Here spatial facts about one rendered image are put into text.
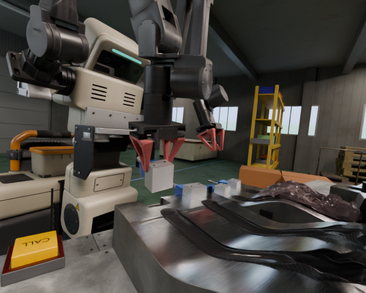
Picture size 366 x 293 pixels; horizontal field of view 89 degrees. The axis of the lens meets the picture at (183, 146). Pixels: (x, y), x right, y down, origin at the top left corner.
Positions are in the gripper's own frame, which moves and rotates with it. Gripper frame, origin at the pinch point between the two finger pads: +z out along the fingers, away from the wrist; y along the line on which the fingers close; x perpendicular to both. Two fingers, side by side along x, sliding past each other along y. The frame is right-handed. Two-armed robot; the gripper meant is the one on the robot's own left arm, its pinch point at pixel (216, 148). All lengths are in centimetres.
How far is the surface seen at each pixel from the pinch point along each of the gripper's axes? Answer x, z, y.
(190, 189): -0.9, 9.7, -26.1
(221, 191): 0.4, 14.1, -7.7
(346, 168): -75, 98, 510
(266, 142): 52, -19, 433
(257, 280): -19, 17, -48
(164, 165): -2.4, 3.2, -34.8
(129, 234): 2.0, 12.9, -43.3
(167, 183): -0.8, 6.7, -33.3
